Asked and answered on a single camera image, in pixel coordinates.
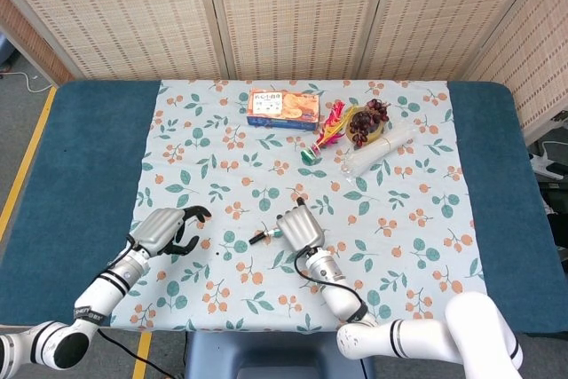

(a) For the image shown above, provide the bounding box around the colourful feather shuttlecock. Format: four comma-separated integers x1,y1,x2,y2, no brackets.
300,100,356,165

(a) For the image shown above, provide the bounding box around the floral tablecloth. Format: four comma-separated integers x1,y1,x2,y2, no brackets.
108,79,494,336

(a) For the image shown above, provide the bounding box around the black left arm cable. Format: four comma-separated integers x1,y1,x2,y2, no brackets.
97,328,178,379

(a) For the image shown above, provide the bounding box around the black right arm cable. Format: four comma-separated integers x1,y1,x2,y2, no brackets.
294,249,332,294

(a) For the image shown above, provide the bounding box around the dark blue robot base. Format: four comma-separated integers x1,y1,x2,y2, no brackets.
184,329,376,379

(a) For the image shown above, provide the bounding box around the yellow bowl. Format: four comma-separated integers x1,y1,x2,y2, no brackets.
345,106,387,147

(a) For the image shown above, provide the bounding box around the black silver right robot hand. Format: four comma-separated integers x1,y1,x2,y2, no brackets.
275,196,326,252

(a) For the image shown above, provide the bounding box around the clear plastic cup stack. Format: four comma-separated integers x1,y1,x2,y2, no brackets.
340,123,418,178

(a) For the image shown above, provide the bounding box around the bamboo screen panel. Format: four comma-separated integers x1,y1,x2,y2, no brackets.
359,0,551,81
0,0,75,85
463,0,568,145
0,0,230,81
206,0,394,81

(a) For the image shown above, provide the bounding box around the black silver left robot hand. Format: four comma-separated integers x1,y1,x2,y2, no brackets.
126,204,213,258

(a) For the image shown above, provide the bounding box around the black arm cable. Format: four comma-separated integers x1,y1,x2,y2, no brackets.
97,328,178,379
294,249,332,294

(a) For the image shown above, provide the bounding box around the orange blue cookie box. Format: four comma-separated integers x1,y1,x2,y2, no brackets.
246,88,321,133

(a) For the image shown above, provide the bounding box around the purple grape bunch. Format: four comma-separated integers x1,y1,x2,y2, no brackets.
348,98,391,148

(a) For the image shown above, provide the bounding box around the white floor cable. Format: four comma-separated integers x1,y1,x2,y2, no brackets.
16,70,53,92

